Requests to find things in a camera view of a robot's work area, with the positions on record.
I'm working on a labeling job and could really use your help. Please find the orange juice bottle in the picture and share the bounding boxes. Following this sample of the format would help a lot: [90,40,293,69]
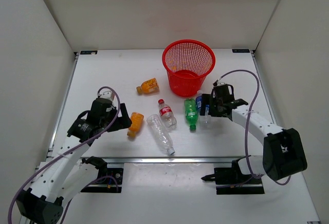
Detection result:
[127,112,144,139]
[136,78,159,95]

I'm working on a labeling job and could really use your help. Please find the blue label water bottle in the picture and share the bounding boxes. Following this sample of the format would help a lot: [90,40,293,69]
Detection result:
[195,90,211,129]

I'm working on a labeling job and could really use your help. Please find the green soda bottle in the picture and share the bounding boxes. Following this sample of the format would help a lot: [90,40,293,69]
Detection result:
[184,99,198,132]

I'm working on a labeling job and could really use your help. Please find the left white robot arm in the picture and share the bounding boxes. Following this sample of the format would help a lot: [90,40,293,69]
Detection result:
[16,97,132,223]

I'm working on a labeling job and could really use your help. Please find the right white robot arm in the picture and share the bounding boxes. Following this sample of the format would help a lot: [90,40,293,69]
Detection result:
[198,84,307,183]

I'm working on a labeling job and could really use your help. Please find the red plastic mesh bin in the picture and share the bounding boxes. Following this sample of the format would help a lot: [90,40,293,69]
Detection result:
[162,39,216,98]

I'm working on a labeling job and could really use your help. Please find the red label cola bottle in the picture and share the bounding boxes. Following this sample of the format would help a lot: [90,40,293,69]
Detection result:
[158,99,177,130]

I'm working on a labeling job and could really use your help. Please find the clear crushed plastic bottle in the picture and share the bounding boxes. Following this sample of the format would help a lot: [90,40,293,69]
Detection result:
[147,114,175,156]

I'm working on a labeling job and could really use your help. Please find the right black corner label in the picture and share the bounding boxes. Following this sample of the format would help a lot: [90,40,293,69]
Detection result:
[232,49,250,53]

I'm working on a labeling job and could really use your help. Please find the black corner label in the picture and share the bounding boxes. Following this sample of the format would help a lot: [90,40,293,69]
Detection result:
[80,50,98,55]
[232,49,250,53]

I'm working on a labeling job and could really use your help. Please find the left black corner label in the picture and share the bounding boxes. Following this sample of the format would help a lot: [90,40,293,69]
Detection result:
[80,50,98,55]

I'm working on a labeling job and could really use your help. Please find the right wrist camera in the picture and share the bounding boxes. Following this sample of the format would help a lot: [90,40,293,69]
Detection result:
[213,80,226,87]

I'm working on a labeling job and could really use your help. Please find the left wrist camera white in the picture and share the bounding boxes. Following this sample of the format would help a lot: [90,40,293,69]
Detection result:
[97,90,115,102]

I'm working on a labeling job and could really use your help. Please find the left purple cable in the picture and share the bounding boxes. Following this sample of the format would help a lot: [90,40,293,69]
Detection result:
[7,86,121,224]

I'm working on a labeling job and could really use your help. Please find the aluminium table edge rail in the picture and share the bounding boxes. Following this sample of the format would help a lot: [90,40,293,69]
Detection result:
[77,156,263,164]

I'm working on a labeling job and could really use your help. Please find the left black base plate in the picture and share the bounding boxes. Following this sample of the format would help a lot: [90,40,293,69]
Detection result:
[81,164,124,194]

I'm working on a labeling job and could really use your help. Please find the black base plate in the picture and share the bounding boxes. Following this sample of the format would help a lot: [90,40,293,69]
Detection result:
[81,164,124,194]
[214,167,265,195]

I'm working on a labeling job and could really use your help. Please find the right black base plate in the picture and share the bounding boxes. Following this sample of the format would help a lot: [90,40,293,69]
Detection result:
[214,167,265,195]

